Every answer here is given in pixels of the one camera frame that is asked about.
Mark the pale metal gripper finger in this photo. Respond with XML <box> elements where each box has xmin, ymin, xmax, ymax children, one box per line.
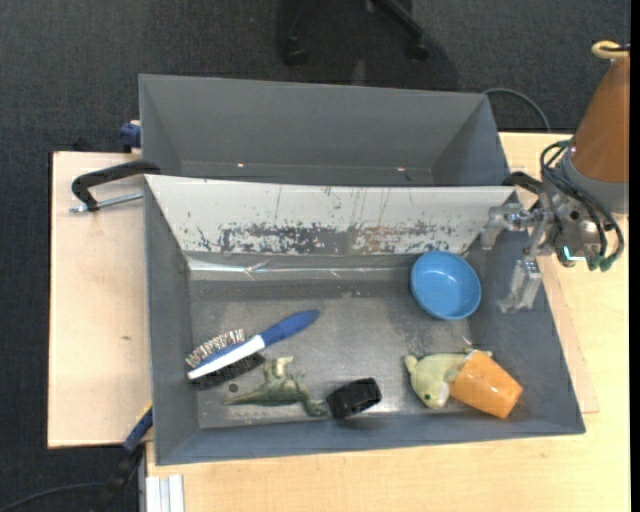
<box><xmin>480</xmin><ymin>203</ymin><xmax>533</xmax><ymax>249</ymax></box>
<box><xmin>498</xmin><ymin>258</ymin><xmax>544</xmax><ymax>316</ymax></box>

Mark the blue bowl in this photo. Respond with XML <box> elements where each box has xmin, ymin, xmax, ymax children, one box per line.
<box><xmin>409</xmin><ymin>250</ymin><xmax>483</xmax><ymax>322</ymax></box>

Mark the orange cup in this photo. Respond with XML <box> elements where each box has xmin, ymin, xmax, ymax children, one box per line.
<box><xmin>448</xmin><ymin>348</ymin><xmax>525</xmax><ymax>421</ymax></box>

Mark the pale green plush toy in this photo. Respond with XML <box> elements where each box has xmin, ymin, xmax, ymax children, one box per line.
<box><xmin>403</xmin><ymin>351</ymin><xmax>472</xmax><ymax>411</ymax></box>

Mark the grey metal bin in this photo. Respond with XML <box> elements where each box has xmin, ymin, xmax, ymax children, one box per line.
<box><xmin>137</xmin><ymin>73</ymin><xmax>587</xmax><ymax>467</ymax></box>

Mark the black rounded block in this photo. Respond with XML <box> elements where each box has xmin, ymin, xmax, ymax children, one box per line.
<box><xmin>325</xmin><ymin>377</ymin><xmax>384</xmax><ymax>421</ymax></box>

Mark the green toy dinosaur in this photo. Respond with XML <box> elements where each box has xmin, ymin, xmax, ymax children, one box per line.
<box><xmin>221</xmin><ymin>355</ymin><xmax>330</xmax><ymax>419</ymax></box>

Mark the blue and white brush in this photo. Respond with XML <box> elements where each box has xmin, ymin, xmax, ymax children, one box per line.
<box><xmin>184</xmin><ymin>308</ymin><xmax>322</xmax><ymax>392</ymax></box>

